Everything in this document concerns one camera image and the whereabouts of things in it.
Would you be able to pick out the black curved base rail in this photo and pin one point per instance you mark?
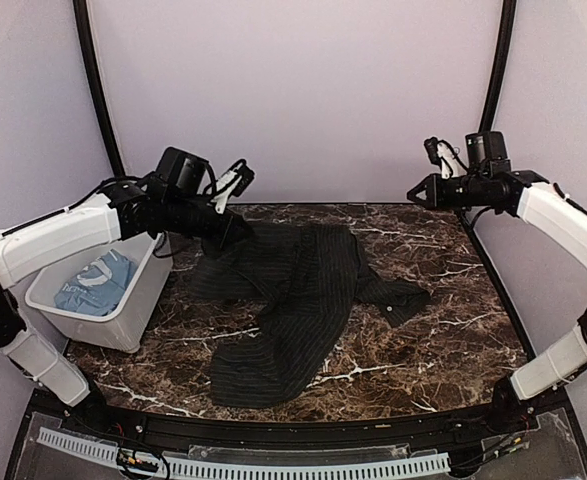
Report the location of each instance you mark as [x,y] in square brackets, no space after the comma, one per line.
[459,429]

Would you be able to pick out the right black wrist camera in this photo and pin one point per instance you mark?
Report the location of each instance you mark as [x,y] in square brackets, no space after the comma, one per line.
[485,146]

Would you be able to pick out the light blue garment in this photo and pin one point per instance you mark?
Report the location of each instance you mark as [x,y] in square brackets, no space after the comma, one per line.
[98,288]

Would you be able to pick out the black pinstriped shirt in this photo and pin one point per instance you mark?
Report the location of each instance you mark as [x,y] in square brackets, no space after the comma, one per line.
[309,278]

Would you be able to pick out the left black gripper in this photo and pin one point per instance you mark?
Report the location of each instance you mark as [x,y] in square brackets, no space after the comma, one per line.
[224,237]

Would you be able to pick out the right black frame post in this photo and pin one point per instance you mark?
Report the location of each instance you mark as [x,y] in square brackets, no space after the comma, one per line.
[497,169]

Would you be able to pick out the left black frame post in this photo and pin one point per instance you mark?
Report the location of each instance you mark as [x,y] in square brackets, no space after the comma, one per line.
[104,105]

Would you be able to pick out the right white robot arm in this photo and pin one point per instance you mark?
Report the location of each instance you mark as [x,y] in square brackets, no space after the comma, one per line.
[538,203]

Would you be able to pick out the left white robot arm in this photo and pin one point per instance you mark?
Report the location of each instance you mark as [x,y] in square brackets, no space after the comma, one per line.
[121,213]

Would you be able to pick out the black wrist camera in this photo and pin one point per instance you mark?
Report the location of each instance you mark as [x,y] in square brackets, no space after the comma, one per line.
[485,146]
[181,172]

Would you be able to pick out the white slotted cable duct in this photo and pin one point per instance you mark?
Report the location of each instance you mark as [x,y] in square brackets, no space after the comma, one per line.
[168,466]

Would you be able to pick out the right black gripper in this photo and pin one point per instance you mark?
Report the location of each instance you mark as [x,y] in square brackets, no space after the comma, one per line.
[436,195]

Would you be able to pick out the black frame post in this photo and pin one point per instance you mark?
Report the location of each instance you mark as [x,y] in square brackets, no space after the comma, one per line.
[104,105]
[497,169]

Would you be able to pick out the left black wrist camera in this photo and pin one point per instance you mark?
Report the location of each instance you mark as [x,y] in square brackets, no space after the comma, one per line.
[181,172]

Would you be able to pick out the white plastic laundry bin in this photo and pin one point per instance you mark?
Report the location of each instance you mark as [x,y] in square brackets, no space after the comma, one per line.
[123,328]

